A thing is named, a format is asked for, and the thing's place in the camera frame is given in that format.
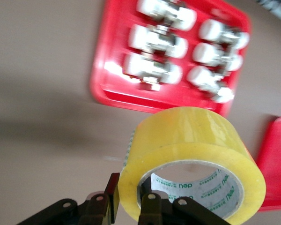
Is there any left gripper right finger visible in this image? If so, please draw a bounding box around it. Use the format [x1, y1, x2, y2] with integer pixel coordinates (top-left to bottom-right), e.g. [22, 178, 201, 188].
[138, 177, 231, 225]

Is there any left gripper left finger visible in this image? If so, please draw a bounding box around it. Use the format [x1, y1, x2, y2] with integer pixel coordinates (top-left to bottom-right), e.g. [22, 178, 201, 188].
[16, 172, 120, 225]

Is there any yellow packing tape roll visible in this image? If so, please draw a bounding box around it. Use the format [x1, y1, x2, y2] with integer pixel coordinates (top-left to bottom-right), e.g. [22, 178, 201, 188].
[118, 106, 266, 225]

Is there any empty red plastic tray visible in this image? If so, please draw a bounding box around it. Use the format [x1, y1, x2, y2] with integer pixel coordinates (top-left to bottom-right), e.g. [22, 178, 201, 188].
[256, 116, 281, 213]

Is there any red tray holding fittings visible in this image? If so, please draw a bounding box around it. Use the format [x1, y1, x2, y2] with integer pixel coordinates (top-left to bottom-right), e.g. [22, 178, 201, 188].
[89, 0, 252, 118]

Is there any white metal pipe fitting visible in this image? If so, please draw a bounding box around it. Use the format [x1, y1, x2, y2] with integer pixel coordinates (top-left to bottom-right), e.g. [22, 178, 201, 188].
[192, 42, 244, 72]
[123, 52, 183, 91]
[135, 0, 199, 32]
[198, 18, 251, 50]
[127, 23, 189, 59]
[186, 65, 235, 104]

